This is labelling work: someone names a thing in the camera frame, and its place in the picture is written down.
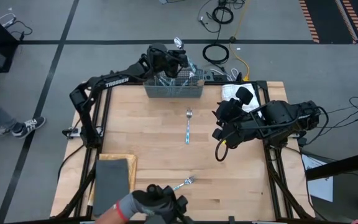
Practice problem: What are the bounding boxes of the wooden cutting board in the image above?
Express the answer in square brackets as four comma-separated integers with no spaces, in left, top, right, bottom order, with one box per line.
[87,153,138,208]

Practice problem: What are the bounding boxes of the white cable bundle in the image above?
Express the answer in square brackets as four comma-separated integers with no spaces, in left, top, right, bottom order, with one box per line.
[211,67,241,82]

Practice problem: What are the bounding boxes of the black coiled floor cable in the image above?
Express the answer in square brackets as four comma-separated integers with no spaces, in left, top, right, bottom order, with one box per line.
[201,43,231,65]
[211,5,234,26]

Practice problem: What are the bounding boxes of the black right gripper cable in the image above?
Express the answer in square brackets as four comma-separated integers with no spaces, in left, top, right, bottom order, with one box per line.
[214,138,230,163]

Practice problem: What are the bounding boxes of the black handheld device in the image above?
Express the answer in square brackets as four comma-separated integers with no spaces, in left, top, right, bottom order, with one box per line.
[144,183,195,224]

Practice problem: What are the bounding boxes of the black loose floor cables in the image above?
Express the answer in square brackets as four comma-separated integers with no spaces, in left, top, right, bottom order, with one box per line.
[296,96,358,146]

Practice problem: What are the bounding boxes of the black beam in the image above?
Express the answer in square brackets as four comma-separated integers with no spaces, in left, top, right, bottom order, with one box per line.
[305,149,358,182]

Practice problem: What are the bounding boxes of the dark grey folded cloth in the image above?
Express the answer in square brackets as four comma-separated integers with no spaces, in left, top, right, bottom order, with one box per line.
[92,158,131,218]

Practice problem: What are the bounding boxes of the black aluminium table frame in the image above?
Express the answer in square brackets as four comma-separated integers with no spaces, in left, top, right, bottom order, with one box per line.
[50,70,316,222]

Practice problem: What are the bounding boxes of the grey control box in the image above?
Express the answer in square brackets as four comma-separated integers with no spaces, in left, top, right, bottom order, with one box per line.
[203,68,228,83]

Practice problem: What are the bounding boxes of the white folded towel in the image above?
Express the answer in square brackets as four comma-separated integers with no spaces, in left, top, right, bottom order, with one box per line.
[221,83,263,113]

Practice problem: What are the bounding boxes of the yellow floor cable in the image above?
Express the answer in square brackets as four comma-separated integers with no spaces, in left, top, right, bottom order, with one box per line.
[227,0,251,83]

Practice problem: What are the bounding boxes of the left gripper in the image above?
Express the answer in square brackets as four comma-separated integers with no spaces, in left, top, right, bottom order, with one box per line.
[140,42,190,79]

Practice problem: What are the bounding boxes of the person's hand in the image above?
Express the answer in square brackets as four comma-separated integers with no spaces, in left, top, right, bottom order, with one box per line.
[114,188,177,218]

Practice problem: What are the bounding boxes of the white paper sheet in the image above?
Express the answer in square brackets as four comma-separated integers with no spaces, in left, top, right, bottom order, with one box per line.
[301,154,334,203]

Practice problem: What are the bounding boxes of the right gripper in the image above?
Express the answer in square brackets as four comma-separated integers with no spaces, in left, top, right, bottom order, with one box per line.
[211,86,260,149]

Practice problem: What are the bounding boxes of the teal-handled fork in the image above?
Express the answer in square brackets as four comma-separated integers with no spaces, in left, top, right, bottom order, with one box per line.
[172,175,196,192]
[185,108,193,146]

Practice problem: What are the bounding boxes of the person's forearm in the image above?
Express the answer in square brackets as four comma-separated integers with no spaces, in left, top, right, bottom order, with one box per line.
[94,203,122,224]

